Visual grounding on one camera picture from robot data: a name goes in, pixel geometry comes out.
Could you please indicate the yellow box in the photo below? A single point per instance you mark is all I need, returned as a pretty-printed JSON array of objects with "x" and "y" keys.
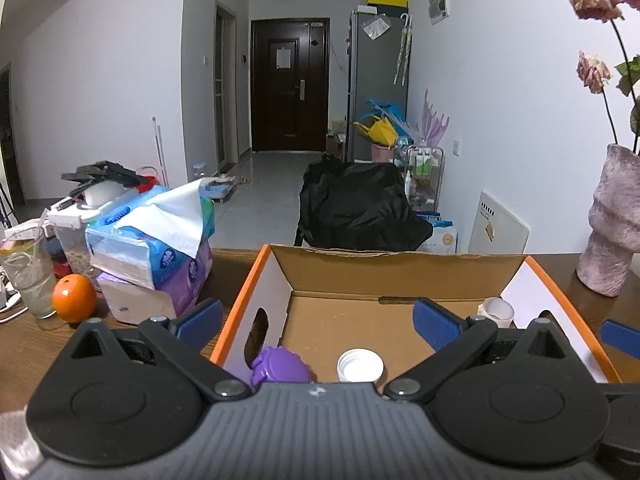
[{"x": 387, "y": 0}]

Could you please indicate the black folding stand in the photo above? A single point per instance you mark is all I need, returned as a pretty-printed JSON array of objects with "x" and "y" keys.
[{"x": 107, "y": 171}]

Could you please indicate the white paper notice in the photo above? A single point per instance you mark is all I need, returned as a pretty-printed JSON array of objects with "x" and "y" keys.
[{"x": 283, "y": 59}]

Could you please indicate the purple bottle cap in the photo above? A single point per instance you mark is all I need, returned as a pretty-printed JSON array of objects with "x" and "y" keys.
[{"x": 280, "y": 367}]

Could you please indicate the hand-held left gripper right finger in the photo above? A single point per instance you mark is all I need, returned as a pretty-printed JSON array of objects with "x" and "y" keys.
[{"x": 436, "y": 329}]

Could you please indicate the white mop pole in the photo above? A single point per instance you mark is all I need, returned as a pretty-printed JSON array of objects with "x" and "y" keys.
[{"x": 160, "y": 155}]

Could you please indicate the red cardboard box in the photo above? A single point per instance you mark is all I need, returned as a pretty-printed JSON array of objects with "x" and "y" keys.
[{"x": 350, "y": 320}]

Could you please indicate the side door frame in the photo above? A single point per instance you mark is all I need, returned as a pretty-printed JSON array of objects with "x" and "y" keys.
[{"x": 225, "y": 85}]

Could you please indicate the pink bucket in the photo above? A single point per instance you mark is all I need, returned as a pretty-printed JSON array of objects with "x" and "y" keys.
[{"x": 384, "y": 154}]

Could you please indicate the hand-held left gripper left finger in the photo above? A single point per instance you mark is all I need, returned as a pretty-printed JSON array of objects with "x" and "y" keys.
[{"x": 200, "y": 320}]

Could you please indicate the drinking glass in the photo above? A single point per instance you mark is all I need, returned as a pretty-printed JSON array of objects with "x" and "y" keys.
[{"x": 30, "y": 280}]

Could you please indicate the blue tissue pack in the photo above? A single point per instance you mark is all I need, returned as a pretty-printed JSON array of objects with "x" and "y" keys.
[{"x": 140, "y": 255}]

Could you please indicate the clear plastic bag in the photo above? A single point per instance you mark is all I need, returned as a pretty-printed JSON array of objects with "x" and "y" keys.
[{"x": 376, "y": 27}]

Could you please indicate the blue pet tray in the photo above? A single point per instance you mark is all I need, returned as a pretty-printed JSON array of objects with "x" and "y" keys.
[{"x": 217, "y": 189}]

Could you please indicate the black bag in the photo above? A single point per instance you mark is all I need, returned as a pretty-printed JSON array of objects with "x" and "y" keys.
[{"x": 360, "y": 205}]

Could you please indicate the white leaning board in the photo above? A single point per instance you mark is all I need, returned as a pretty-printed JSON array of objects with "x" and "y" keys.
[{"x": 500, "y": 227}]

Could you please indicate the blue and white package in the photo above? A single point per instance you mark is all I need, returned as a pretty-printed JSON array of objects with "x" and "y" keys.
[{"x": 440, "y": 237}]

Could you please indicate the brown cardboard carton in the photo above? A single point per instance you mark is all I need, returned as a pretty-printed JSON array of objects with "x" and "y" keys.
[{"x": 336, "y": 142}]

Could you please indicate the pink ceramic vase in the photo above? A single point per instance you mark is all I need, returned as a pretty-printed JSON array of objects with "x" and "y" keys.
[{"x": 612, "y": 230}]

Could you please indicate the grey fridge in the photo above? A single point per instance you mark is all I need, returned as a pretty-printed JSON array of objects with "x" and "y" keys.
[{"x": 375, "y": 85}]

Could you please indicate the pink fleece clothing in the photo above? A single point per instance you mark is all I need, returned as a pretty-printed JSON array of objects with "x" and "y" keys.
[{"x": 15, "y": 445}]

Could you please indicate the white ribbed bottle cap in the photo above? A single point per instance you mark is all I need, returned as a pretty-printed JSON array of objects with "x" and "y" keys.
[{"x": 360, "y": 366}]

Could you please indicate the rolling cart with bottles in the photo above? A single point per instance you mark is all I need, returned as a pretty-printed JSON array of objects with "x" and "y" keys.
[{"x": 422, "y": 170}]

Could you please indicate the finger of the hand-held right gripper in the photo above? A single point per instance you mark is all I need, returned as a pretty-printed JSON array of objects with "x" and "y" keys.
[
  {"x": 622, "y": 391},
  {"x": 622, "y": 336}
]

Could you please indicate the white tissue box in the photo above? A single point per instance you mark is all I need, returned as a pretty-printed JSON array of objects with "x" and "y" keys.
[{"x": 135, "y": 304}]

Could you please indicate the purple wall decoration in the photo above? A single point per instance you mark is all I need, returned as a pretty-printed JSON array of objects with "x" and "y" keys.
[{"x": 434, "y": 125}]

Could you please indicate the orange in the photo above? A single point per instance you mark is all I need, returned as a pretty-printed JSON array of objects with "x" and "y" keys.
[{"x": 74, "y": 299}]

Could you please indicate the small white cup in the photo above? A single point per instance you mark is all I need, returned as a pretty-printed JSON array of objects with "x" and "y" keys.
[{"x": 497, "y": 312}]

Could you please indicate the dark entrance door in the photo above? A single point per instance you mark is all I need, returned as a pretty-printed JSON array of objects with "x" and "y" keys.
[{"x": 290, "y": 100}]

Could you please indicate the clear container with white lid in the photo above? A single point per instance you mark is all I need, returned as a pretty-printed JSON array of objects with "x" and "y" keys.
[{"x": 75, "y": 247}]

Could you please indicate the wall socket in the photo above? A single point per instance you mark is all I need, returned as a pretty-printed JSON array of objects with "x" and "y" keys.
[{"x": 457, "y": 147}]

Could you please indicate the purple tissue pack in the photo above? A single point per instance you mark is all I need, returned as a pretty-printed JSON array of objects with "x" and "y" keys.
[{"x": 192, "y": 280}]

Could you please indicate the yellow bag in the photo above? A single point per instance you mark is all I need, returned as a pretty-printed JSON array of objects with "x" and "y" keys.
[{"x": 380, "y": 132}]

